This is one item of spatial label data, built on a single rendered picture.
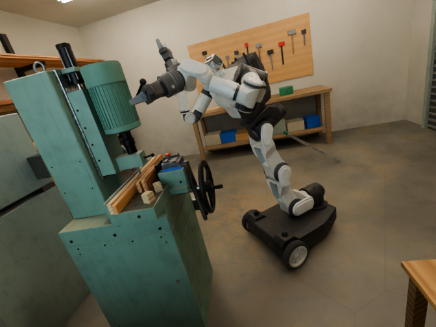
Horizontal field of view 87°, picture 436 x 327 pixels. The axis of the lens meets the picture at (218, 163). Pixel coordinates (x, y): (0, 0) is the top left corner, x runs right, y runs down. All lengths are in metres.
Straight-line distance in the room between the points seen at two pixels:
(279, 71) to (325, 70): 0.73
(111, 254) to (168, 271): 0.30
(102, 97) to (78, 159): 0.33
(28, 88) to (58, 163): 0.35
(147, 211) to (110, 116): 0.47
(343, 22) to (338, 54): 0.45
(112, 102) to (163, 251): 0.75
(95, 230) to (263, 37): 3.76
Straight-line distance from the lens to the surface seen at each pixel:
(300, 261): 1.83
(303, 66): 4.34
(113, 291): 1.55
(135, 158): 1.24
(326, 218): 1.97
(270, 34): 4.30
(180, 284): 1.38
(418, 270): 1.18
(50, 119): 1.30
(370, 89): 4.70
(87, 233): 1.34
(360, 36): 4.59
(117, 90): 1.17
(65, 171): 1.36
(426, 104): 4.43
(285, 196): 1.80
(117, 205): 1.07
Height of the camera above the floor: 1.33
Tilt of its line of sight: 20 degrees down
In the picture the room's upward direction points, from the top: 13 degrees counter-clockwise
